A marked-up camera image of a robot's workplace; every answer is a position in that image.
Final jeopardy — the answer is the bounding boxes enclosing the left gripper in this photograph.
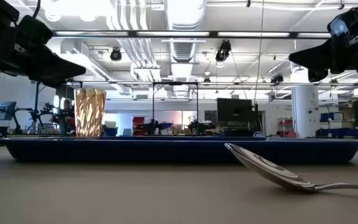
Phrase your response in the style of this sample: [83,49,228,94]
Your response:
[0,0,87,89]

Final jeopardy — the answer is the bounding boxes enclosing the amber faceted plastic cup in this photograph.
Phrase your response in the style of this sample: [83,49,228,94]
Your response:
[74,88,107,138]

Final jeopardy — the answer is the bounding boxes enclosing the silver metal spoon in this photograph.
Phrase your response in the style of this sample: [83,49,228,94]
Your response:
[224,142,358,193]

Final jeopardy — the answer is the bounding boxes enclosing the blue plastic tray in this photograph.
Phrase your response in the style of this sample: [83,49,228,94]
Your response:
[0,136,358,164]

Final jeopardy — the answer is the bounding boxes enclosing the black ceiling spotlight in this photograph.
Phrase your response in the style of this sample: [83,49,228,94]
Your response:
[270,73,285,84]
[109,47,123,62]
[215,39,232,62]

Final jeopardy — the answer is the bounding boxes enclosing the white round column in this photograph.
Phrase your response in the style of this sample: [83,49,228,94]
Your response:
[291,85,320,139]

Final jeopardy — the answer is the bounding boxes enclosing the person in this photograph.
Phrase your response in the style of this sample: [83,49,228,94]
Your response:
[59,98,76,135]

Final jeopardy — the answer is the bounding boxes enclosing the blue storage bins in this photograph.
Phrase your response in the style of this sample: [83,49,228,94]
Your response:
[320,111,344,122]

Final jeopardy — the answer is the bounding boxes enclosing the tilted laptop screen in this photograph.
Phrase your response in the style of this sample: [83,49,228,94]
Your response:
[0,101,17,121]

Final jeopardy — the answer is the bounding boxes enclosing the black computer monitor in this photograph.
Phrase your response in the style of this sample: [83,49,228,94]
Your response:
[216,98,259,123]

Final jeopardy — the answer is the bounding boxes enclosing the red storage bins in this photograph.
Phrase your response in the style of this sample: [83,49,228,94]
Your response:
[132,116,145,136]

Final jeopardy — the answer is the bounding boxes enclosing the long ceiling light bar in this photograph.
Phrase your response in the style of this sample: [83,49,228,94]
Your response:
[53,30,332,40]

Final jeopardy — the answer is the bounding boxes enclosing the black metal rig frame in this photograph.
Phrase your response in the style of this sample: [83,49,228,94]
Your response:
[34,80,83,134]
[152,82,200,134]

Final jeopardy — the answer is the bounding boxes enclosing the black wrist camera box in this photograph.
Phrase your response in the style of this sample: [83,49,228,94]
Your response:
[327,6,358,40]

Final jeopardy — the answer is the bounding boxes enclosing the silver ceiling air duct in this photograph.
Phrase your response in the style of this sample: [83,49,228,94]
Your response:
[163,0,208,65]

